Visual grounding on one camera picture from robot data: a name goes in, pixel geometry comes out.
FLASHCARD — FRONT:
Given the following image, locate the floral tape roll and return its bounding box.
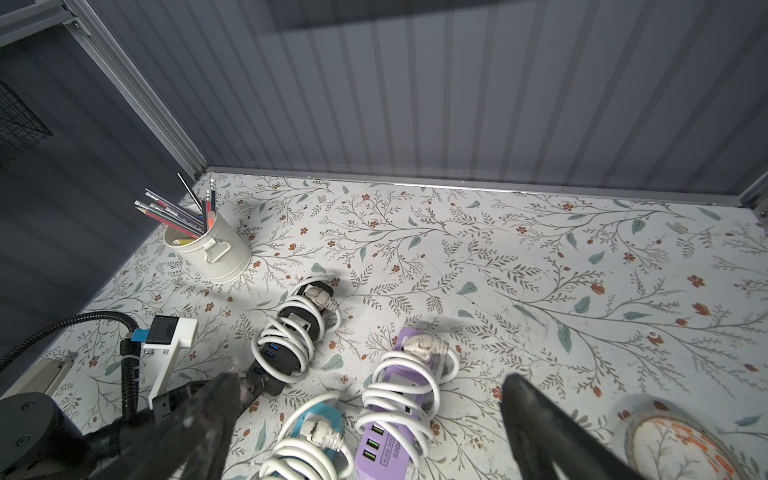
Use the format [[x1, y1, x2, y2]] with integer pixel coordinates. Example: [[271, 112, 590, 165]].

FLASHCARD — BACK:
[[620, 410, 748, 479]]

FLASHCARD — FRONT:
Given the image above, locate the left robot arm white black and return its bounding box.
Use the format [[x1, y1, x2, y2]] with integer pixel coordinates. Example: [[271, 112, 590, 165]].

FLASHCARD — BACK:
[[1, 392, 155, 479]]

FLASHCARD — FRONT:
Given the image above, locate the purple power strip white cord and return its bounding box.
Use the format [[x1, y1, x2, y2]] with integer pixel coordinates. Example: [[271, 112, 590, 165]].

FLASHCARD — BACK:
[[353, 326, 461, 480]]

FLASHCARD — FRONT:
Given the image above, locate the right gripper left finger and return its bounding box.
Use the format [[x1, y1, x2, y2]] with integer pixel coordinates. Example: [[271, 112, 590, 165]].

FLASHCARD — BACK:
[[101, 373, 241, 479]]

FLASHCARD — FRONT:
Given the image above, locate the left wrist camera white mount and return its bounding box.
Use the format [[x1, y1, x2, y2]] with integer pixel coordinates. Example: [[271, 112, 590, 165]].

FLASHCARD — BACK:
[[131, 315, 198, 409]]

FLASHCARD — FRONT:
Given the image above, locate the teal power strip white cord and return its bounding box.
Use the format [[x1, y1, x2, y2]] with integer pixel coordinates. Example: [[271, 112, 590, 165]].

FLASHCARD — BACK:
[[257, 392, 356, 480]]

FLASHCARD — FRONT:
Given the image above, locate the black wire basket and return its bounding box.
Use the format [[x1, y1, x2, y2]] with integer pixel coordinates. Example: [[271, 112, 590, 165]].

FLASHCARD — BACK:
[[1, 82, 53, 165]]

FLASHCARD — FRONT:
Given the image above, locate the white pencil cup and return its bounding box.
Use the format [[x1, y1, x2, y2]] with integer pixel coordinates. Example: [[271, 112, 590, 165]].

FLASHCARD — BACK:
[[163, 213, 251, 284]]

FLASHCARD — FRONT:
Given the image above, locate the black power strip white cord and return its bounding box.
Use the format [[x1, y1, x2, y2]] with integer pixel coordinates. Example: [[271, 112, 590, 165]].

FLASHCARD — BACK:
[[245, 274, 343, 398]]

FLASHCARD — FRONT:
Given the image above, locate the black corrugated cable conduit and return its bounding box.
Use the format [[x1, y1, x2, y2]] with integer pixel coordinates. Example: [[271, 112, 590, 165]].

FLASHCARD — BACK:
[[0, 310, 142, 421]]

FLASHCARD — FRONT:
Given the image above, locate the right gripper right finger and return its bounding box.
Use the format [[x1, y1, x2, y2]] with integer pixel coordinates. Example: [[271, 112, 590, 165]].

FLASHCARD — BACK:
[[500, 374, 641, 479]]

